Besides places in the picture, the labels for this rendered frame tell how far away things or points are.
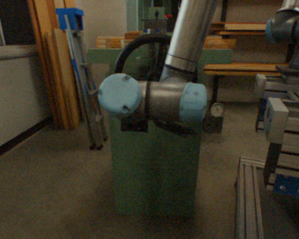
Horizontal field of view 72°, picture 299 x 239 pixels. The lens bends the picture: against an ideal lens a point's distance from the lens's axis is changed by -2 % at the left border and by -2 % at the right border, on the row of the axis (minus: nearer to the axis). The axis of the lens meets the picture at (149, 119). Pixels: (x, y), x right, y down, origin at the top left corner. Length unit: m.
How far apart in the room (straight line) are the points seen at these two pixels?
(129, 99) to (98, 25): 3.25
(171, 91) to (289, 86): 0.80
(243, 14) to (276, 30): 2.33
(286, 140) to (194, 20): 0.38
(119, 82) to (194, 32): 0.20
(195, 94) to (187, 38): 0.15
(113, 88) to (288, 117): 0.44
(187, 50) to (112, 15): 3.07
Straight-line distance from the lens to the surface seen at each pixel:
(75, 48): 1.77
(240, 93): 3.59
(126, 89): 0.35
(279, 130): 0.62
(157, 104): 0.37
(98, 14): 3.58
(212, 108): 0.91
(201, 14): 0.48
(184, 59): 0.48
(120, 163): 1.08
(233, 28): 2.87
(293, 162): 0.67
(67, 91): 2.36
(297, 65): 1.11
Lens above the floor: 0.94
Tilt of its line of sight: 21 degrees down
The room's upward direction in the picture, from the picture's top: straight up
